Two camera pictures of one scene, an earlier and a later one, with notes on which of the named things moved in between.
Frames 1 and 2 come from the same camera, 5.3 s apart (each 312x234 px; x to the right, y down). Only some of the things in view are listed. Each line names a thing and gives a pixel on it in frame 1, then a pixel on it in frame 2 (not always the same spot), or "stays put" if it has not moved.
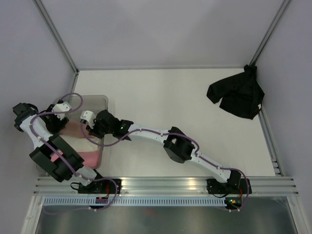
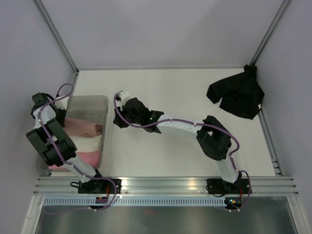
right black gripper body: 98,131 to 126,116
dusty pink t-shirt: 73,128 stays put
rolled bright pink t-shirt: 90,158 stays put
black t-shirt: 240,94 stays put
